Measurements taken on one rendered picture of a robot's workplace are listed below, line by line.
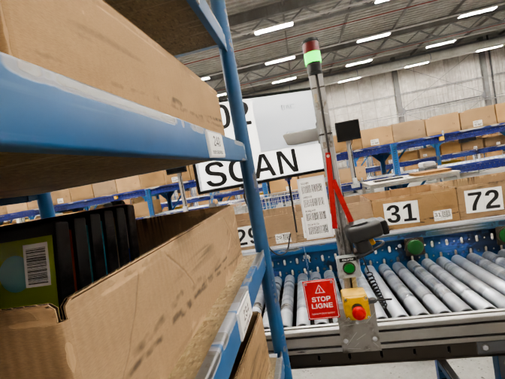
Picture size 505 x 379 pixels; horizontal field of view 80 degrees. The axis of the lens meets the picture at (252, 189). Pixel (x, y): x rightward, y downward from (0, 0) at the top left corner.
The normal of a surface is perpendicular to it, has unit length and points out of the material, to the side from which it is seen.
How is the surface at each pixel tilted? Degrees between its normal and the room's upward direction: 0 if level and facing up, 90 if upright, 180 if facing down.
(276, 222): 90
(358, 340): 90
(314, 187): 90
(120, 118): 90
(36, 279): 82
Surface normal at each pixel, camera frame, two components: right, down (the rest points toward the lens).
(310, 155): 0.17, -0.05
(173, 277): 0.97, -0.15
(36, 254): -0.18, -0.06
